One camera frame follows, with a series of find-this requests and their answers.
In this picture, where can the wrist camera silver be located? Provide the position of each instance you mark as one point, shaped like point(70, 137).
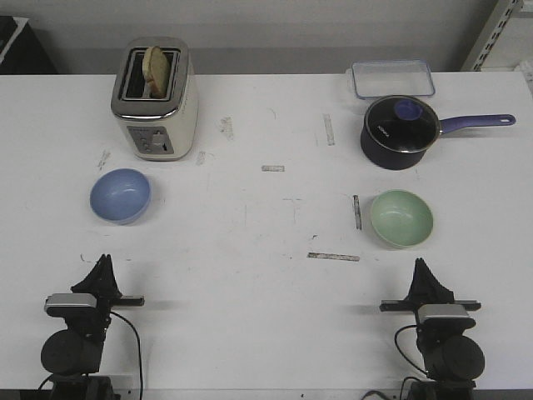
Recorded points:
point(66, 305)
point(444, 316)

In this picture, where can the cream and chrome toaster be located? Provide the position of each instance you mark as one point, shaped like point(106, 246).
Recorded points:
point(157, 129)

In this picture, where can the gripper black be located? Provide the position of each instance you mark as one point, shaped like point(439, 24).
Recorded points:
point(425, 285)
point(93, 326)

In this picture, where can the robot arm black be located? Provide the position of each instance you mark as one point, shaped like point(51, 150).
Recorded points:
point(452, 361)
point(73, 355)

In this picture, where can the blue bowl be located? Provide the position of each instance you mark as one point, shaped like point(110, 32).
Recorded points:
point(121, 196)

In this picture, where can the green bowl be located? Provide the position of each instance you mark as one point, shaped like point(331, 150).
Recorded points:
point(401, 218)

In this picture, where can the toast slice in toaster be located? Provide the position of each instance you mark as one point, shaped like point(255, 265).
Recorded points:
point(156, 71)

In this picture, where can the glass lid with blue knob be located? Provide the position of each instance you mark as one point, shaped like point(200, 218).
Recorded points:
point(402, 124)

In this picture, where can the white slotted shelf upright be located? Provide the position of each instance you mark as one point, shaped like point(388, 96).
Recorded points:
point(504, 41)

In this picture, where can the clear plastic food container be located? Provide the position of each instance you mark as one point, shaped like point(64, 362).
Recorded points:
point(376, 79)

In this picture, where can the dark blue saucepan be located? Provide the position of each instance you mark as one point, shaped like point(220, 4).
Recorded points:
point(392, 160)

